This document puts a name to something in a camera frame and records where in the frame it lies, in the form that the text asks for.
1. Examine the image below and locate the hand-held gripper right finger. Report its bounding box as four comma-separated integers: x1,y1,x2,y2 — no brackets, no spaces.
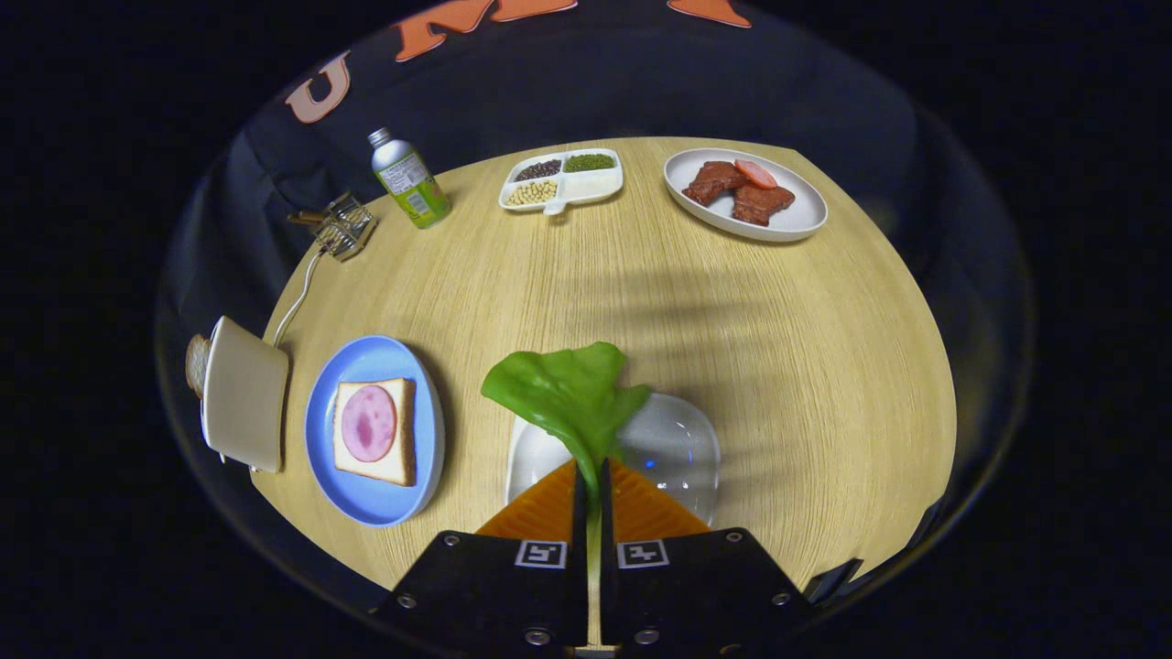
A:
600,458,816,655

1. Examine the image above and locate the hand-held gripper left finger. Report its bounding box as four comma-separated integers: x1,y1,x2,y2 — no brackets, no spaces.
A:
371,458,589,655

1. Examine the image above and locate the green lettuce leaf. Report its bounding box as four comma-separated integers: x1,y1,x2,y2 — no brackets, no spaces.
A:
481,342,653,623

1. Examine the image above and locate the toasted bread slice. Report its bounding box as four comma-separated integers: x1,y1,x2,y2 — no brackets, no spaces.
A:
185,333,213,399

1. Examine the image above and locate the square white plate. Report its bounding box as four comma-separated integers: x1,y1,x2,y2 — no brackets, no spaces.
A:
504,394,722,527

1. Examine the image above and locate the white bread slice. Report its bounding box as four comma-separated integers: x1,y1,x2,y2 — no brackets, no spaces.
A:
331,377,418,487

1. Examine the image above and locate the blue plate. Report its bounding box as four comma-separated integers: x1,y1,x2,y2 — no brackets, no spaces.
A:
304,335,447,528

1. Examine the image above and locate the pink ham slice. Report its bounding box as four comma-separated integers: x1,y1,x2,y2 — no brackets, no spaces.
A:
341,384,398,464

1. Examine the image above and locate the white divided dish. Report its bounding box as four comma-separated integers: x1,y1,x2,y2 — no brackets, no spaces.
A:
498,148,625,217

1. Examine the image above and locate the cream toaster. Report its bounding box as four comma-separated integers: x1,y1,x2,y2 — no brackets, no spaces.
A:
201,316,290,474

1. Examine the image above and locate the brown meat piece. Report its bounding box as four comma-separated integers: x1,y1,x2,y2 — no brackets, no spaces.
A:
731,183,796,227
682,161,747,207

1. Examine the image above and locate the round white plate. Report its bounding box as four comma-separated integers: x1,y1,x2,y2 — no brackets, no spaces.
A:
663,148,829,243

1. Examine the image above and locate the green bottle with silver cap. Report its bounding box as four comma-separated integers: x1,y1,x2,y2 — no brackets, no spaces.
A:
368,127,452,230

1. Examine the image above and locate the white toaster cable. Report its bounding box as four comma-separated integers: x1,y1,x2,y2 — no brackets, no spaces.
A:
272,249,326,349

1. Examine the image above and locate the metal wire basket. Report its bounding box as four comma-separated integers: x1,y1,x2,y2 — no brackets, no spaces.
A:
316,192,378,263

